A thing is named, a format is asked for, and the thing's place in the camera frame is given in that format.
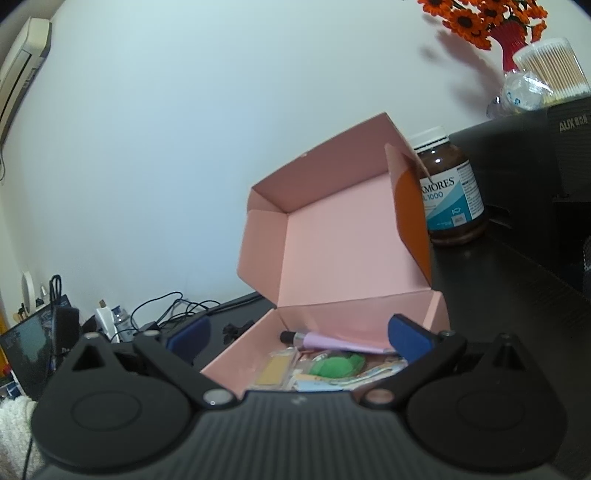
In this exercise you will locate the white air conditioner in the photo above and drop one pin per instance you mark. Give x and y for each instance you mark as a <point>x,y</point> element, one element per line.
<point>23,60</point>

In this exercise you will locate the black laptop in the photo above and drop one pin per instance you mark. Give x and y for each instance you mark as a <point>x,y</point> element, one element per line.
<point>25,350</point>

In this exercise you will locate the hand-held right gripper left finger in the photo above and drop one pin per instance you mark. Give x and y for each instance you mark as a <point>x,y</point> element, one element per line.
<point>189,341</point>

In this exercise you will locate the green toy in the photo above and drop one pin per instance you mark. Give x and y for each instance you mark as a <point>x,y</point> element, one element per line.
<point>369,376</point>
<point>332,367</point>

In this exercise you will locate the red vase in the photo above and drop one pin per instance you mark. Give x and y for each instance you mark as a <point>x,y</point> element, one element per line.
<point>512,46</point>

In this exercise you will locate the clear bottle with white label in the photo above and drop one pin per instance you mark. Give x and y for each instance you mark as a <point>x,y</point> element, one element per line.
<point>121,321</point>

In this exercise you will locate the white tube with gold cap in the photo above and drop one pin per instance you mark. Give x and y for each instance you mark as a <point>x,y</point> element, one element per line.
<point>105,323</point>

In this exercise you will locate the white fluffy cloth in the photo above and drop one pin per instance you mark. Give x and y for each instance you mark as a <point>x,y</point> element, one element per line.
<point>16,429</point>

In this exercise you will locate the black desktop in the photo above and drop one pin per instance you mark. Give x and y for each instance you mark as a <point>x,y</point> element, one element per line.
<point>508,300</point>

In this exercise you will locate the cotton swab container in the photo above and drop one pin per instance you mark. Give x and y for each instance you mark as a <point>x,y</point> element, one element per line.
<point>554,69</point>

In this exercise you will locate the small black device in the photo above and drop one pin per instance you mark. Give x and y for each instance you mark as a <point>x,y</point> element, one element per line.
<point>67,327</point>

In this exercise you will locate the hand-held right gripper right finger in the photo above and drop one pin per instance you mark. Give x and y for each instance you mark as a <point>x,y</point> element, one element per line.
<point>406,339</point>

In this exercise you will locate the orange artificial flowers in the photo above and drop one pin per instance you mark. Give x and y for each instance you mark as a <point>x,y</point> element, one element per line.
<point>466,21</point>

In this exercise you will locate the round beige mirror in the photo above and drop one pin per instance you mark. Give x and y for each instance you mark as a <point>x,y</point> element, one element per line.
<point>26,290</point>

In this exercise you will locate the small clear case yellow insert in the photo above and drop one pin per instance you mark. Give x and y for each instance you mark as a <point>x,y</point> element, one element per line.
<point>274,369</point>

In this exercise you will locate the brown supplement bottle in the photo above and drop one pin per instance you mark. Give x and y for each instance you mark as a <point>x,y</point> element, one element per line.
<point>455,203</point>

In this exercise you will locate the pink cardboard box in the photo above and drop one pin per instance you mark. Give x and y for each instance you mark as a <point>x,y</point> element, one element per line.
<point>332,254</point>

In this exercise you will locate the crumpled clear plastic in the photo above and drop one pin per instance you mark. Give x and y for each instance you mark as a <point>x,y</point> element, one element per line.
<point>519,92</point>

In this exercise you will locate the black appliance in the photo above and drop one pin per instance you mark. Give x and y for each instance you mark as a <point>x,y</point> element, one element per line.
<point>517,161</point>

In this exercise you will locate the pink hand cream tube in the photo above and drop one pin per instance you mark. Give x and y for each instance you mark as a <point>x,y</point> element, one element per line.
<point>332,341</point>

